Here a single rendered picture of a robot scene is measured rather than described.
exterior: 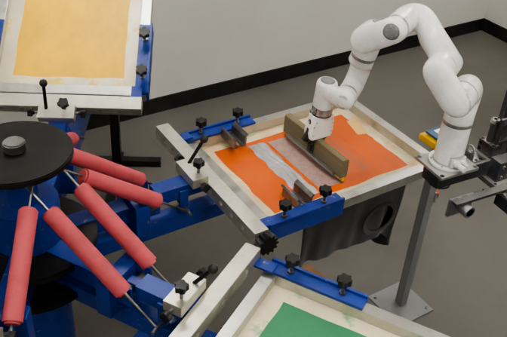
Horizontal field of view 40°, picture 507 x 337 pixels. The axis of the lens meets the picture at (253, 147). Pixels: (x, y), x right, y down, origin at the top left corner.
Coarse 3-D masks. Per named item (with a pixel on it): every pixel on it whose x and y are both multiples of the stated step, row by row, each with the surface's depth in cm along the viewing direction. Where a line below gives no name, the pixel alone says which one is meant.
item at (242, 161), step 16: (336, 128) 278; (272, 144) 265; (288, 144) 266; (352, 144) 269; (224, 160) 254; (240, 160) 255; (256, 160) 256; (288, 160) 257; (304, 160) 258; (240, 176) 246; (256, 176) 247
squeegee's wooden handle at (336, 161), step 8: (288, 120) 264; (296, 120) 262; (288, 128) 265; (296, 128) 261; (304, 128) 257; (296, 136) 262; (304, 144) 259; (320, 144) 250; (328, 144) 249; (320, 152) 251; (328, 152) 247; (336, 152) 245; (328, 160) 248; (336, 160) 244; (344, 160) 241; (336, 168) 245; (344, 168) 243; (344, 176) 245
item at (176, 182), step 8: (176, 176) 229; (152, 184) 225; (160, 184) 226; (168, 184) 226; (176, 184) 226; (184, 184) 226; (160, 192) 222; (168, 192) 223; (176, 192) 225; (192, 192) 229; (168, 200) 225
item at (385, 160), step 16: (368, 144) 269; (368, 160) 260; (384, 160) 261; (400, 160) 261; (272, 176) 248; (304, 176) 249; (320, 176) 249; (352, 176) 251; (368, 176) 251; (256, 192) 239; (272, 192) 240; (272, 208) 233
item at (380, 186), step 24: (264, 120) 272; (384, 120) 278; (192, 144) 255; (408, 144) 264; (216, 168) 243; (408, 168) 251; (240, 192) 233; (360, 192) 237; (384, 192) 243; (264, 216) 223
